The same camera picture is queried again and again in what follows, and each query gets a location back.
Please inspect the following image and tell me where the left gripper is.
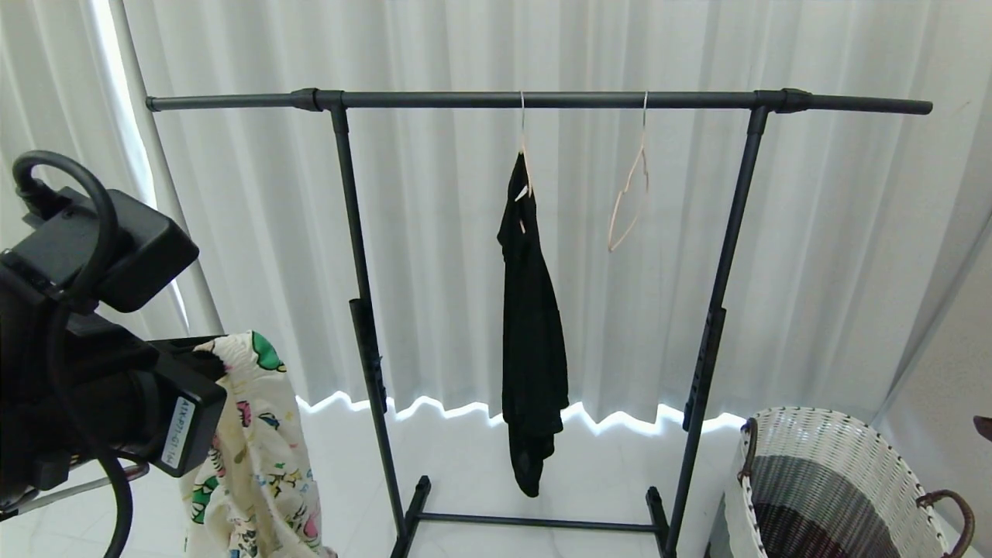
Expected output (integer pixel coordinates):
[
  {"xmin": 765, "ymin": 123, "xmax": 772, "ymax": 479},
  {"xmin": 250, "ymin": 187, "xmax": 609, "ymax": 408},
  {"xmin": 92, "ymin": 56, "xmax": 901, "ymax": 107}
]
[{"xmin": 0, "ymin": 312, "xmax": 229, "ymax": 505}]

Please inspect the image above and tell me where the cream printed garment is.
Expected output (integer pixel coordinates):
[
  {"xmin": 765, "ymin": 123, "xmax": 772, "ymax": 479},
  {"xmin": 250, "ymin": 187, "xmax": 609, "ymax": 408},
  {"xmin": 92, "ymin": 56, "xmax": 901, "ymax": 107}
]
[{"xmin": 180, "ymin": 331, "xmax": 338, "ymax": 558}]

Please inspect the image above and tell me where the black garment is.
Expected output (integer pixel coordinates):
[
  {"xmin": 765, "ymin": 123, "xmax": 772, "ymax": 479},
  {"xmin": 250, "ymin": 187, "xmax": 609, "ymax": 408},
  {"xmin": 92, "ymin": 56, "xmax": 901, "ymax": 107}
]
[{"xmin": 496, "ymin": 151, "xmax": 570, "ymax": 498}]

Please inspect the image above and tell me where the pink clothes hanger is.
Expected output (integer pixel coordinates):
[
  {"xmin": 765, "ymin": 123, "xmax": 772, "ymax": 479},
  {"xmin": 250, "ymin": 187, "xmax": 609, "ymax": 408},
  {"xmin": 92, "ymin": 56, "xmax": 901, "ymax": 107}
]
[
  {"xmin": 607, "ymin": 91, "xmax": 650, "ymax": 253},
  {"xmin": 513, "ymin": 91, "xmax": 536, "ymax": 235}
]

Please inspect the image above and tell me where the black clothes rack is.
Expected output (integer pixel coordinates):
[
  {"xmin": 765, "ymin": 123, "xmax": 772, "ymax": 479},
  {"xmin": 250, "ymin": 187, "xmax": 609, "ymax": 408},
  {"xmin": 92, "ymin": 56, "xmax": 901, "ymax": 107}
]
[{"xmin": 146, "ymin": 87, "xmax": 933, "ymax": 558}]

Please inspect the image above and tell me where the white laundry basket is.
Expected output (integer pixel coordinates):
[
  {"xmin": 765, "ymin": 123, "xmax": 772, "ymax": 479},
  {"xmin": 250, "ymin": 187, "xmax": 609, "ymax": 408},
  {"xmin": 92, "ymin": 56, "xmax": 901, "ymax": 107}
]
[{"xmin": 725, "ymin": 405, "xmax": 976, "ymax": 558}]

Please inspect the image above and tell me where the white curtain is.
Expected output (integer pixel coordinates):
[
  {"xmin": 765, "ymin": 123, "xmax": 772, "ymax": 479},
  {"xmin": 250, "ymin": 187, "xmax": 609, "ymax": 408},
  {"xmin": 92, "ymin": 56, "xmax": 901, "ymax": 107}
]
[{"xmin": 0, "ymin": 0, "xmax": 992, "ymax": 431}]

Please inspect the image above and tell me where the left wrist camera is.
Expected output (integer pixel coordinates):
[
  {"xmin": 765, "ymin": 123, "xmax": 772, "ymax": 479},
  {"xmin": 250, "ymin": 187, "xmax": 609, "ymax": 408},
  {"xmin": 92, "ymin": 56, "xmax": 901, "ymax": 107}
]
[{"xmin": 0, "ymin": 186, "xmax": 201, "ymax": 315}]

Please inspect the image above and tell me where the black cable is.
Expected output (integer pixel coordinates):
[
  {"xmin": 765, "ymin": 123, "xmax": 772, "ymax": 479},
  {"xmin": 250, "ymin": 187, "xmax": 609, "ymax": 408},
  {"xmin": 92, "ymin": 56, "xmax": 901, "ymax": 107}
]
[{"xmin": 12, "ymin": 150, "xmax": 134, "ymax": 558}]

